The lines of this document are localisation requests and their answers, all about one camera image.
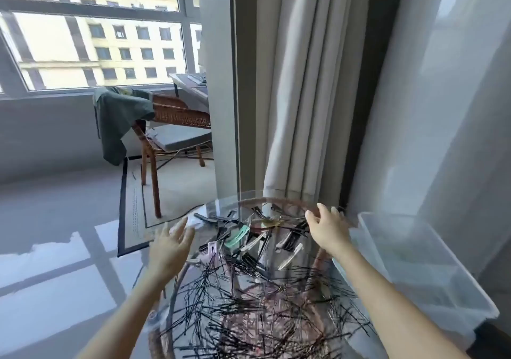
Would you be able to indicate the person's left hand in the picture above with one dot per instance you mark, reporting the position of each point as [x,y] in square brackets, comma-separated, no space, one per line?
[167,251]

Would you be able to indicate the person's right hand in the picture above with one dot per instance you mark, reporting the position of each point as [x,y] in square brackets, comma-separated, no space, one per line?
[329,229]

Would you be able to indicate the person's left fingers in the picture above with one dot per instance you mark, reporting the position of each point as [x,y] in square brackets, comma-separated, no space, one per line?
[181,231]

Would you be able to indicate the person's right thumb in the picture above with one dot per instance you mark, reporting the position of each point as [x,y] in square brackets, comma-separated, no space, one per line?
[310,219]

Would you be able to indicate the person's left forearm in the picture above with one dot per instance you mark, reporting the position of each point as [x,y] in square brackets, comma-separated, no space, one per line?
[127,318]

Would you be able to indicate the person's right forearm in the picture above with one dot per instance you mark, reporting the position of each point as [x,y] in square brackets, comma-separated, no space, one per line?
[379,302]

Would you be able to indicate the white paper piece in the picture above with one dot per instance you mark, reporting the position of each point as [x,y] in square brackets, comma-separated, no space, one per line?
[196,221]

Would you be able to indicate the round rattan glass table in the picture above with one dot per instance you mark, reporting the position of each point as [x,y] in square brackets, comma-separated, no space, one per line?
[288,201]

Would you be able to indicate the black duckbill hair clip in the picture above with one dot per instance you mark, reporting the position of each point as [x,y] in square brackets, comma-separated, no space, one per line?
[213,219]

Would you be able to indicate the long white hair clip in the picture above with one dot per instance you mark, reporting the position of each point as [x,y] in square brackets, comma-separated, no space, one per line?
[284,242]
[290,256]
[254,241]

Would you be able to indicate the tan hair clip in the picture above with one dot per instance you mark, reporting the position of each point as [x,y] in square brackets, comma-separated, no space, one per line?
[271,222]

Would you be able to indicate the beige rug with dark border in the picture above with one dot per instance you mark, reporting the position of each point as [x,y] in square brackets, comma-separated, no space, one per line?
[131,211]

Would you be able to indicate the mint green hair clip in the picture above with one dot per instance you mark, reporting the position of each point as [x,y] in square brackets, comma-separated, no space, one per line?
[235,237]

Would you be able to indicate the grey seat cushion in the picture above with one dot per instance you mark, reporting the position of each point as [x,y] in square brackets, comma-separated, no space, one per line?
[179,135]

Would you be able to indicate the pile of black bobby pins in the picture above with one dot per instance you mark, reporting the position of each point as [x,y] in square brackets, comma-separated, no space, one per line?
[239,310]

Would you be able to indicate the clear plastic storage bin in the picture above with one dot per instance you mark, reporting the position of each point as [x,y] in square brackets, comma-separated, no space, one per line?
[419,259]

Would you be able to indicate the wicker chair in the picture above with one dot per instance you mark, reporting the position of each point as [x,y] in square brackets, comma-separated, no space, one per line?
[179,111]

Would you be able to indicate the beige curtain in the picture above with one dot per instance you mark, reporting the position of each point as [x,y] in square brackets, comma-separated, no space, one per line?
[303,91]

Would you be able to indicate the green cloth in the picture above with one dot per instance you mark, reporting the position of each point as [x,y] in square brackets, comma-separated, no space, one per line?
[117,119]

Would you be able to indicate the grey desk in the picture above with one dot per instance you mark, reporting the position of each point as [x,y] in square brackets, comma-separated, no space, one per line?
[191,91]

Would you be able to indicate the dark keyboard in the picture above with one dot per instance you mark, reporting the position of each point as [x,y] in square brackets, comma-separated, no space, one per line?
[197,78]

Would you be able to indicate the white sheer curtain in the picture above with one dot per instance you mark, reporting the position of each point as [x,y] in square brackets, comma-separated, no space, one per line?
[423,111]

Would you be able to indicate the yellow building outside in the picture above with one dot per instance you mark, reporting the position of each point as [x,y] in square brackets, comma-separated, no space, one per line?
[119,47]

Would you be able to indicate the large window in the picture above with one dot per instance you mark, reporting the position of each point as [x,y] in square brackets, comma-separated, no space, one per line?
[99,15]

